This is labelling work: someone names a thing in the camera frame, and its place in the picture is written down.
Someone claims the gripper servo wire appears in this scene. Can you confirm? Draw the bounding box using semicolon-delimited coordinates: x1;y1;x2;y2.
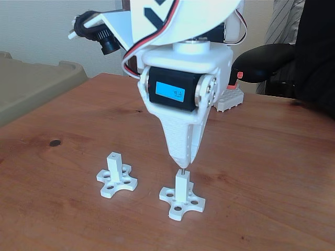
121;0;181;78

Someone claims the black camera on white bracket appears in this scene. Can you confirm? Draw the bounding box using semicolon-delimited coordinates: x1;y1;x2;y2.
67;10;131;55

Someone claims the white cross-base post stand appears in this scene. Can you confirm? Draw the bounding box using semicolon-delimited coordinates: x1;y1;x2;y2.
96;152;138;199
159;169;206;221

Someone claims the arm servo wire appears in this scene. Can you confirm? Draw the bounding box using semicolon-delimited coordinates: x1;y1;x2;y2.
227;6;249;45

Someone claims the brown wooden post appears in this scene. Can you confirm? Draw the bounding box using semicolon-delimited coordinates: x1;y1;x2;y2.
121;0;139;78

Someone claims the black camera cable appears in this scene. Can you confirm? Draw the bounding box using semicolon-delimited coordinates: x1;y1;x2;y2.
74;10;104;42

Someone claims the orange and black clamp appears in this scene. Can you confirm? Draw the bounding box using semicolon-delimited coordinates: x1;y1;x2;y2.
227;68;244;90

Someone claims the tan plastic bin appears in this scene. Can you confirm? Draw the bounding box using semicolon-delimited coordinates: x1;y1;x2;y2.
0;51;90;128

